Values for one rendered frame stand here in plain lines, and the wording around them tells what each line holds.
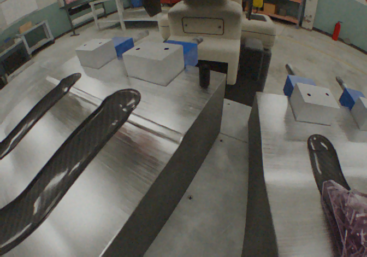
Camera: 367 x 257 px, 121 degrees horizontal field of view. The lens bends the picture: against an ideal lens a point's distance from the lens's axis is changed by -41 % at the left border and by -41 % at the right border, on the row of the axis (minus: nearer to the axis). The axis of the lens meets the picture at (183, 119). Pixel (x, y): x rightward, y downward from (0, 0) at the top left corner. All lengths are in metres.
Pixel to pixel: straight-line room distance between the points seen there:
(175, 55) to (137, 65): 0.04
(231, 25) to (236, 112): 0.30
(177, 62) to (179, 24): 0.38
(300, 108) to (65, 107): 0.25
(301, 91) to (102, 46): 0.24
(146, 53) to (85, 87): 0.08
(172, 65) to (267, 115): 0.11
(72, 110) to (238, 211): 0.20
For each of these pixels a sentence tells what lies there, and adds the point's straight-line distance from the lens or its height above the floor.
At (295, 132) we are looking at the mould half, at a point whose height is 0.86.
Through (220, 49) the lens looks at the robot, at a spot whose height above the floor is 0.79.
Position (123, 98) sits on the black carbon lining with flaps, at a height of 0.89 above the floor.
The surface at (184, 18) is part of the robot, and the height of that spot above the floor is 0.86.
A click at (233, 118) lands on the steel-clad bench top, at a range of 0.26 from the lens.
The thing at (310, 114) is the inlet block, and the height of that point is 0.87.
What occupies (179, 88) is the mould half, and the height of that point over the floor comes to 0.89.
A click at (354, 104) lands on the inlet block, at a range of 0.28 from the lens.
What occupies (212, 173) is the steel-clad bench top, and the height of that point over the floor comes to 0.80.
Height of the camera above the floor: 0.98
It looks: 46 degrees down
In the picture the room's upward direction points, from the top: 6 degrees counter-clockwise
